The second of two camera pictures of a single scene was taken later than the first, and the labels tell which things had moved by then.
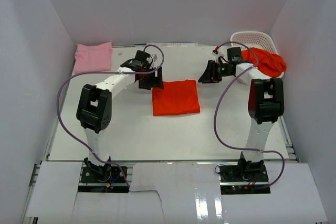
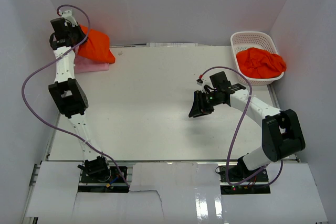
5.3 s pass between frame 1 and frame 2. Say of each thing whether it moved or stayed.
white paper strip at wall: stayed
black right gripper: moved
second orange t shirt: stayed
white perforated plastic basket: stayed
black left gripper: moved
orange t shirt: moved
